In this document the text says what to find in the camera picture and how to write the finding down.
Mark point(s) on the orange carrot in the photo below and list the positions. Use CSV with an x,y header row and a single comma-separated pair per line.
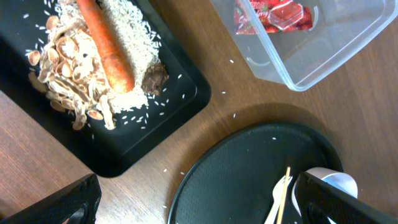
x,y
118,71

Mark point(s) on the red snack wrapper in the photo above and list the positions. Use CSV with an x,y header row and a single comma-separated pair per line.
x,y
274,15

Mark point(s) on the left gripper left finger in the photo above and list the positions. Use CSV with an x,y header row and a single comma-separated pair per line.
x,y
76,203

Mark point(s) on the wooden chopstick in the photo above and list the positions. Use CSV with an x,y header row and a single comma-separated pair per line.
x,y
283,197

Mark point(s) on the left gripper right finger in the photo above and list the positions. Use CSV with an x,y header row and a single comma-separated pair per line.
x,y
320,202

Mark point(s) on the white bowl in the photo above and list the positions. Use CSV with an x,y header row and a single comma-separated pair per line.
x,y
339,180

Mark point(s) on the black rectangular tray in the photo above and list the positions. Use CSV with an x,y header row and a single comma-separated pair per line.
x,y
107,153

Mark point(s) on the round black serving tray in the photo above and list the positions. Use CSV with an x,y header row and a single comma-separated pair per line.
x,y
233,181

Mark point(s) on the pile of rice and shells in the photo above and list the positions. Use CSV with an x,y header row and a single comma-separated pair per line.
x,y
67,67

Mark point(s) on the white plastic fork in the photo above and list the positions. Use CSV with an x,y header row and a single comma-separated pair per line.
x,y
277,197

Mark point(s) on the clear plastic bin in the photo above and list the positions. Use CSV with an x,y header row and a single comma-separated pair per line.
x,y
300,59

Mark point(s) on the brown food lump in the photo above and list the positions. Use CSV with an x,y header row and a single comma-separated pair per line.
x,y
154,79

